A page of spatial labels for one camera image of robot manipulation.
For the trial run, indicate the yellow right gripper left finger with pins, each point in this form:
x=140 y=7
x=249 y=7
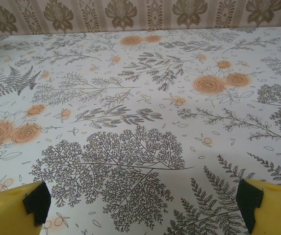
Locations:
x=5 y=210

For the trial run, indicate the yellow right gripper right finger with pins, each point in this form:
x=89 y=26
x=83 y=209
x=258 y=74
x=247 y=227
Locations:
x=275 y=210

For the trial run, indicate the floral tablecloth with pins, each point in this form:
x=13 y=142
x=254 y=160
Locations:
x=140 y=98

